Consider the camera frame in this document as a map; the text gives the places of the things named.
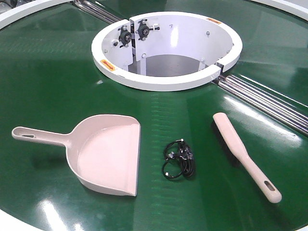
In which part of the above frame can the white rim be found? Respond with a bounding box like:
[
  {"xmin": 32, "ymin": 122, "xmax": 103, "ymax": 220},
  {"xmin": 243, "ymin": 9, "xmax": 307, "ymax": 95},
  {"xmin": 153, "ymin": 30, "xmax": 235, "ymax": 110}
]
[
  {"xmin": 0, "ymin": 0, "xmax": 70, "ymax": 29},
  {"xmin": 253, "ymin": 0, "xmax": 308, "ymax": 21}
]

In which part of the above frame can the white outer rim right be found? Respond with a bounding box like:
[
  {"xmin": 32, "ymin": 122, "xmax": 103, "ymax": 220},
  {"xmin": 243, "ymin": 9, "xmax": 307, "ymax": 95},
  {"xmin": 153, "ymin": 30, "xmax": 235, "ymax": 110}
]
[{"xmin": 253, "ymin": 0, "xmax": 308, "ymax": 21}]

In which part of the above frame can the white inner conveyor ring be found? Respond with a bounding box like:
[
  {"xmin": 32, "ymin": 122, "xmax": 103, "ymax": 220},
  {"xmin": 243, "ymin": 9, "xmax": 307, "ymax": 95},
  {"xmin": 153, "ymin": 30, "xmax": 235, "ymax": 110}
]
[{"xmin": 91, "ymin": 11, "xmax": 243, "ymax": 92}]

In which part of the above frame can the pink hand brush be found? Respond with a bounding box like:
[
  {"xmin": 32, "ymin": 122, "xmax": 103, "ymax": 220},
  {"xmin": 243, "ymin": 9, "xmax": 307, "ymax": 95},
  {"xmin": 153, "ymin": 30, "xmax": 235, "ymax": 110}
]
[{"xmin": 213, "ymin": 112, "xmax": 282, "ymax": 204}]

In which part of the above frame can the steel roller set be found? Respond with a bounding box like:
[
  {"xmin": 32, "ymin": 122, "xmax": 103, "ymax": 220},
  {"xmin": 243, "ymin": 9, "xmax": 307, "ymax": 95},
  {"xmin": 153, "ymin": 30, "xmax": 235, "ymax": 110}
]
[
  {"xmin": 213, "ymin": 75, "xmax": 308, "ymax": 136},
  {"xmin": 71, "ymin": 0, "xmax": 122, "ymax": 24}
]

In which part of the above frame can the left black bearing mount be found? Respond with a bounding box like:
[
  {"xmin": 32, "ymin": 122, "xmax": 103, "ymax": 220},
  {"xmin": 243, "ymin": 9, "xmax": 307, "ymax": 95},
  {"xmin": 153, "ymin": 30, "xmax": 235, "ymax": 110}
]
[{"xmin": 118, "ymin": 26, "xmax": 132, "ymax": 48}]

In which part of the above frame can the right black bearing mount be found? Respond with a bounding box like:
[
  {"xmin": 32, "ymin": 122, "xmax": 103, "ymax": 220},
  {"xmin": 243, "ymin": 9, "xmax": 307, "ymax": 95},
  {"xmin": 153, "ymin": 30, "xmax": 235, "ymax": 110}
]
[{"xmin": 135, "ymin": 19, "xmax": 160, "ymax": 41}]

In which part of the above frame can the black cable bundle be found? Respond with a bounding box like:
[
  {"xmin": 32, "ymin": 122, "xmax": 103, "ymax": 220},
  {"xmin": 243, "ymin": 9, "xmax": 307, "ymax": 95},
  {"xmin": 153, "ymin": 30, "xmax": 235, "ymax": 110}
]
[{"xmin": 161, "ymin": 138, "xmax": 196, "ymax": 180}]

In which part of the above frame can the pink plastic dustpan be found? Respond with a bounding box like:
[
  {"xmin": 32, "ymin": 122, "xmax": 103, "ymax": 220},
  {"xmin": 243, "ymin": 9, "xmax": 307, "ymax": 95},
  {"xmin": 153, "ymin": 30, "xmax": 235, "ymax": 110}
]
[{"xmin": 12, "ymin": 114, "xmax": 141, "ymax": 196}]

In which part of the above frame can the white outer rim left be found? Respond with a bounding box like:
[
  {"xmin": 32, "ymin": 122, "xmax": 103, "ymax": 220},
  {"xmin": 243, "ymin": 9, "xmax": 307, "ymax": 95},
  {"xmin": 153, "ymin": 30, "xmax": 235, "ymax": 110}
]
[{"xmin": 0, "ymin": 0, "xmax": 70, "ymax": 29}]

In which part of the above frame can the black bearing mount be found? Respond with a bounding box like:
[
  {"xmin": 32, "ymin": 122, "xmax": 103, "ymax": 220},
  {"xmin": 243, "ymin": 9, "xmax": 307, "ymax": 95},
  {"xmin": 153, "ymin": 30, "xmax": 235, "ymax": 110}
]
[
  {"xmin": 118, "ymin": 26, "xmax": 132, "ymax": 48},
  {"xmin": 135, "ymin": 19, "xmax": 160, "ymax": 41}
]

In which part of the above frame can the far steel roller set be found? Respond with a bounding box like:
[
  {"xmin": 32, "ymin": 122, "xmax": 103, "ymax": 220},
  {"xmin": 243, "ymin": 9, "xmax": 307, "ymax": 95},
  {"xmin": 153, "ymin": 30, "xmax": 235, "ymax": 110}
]
[{"xmin": 71, "ymin": 0, "xmax": 122, "ymax": 24}]

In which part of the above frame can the near steel roller set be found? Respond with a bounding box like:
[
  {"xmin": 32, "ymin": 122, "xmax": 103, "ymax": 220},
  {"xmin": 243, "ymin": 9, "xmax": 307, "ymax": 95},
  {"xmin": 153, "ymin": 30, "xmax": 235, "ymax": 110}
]
[{"xmin": 213, "ymin": 75, "xmax": 308, "ymax": 136}]

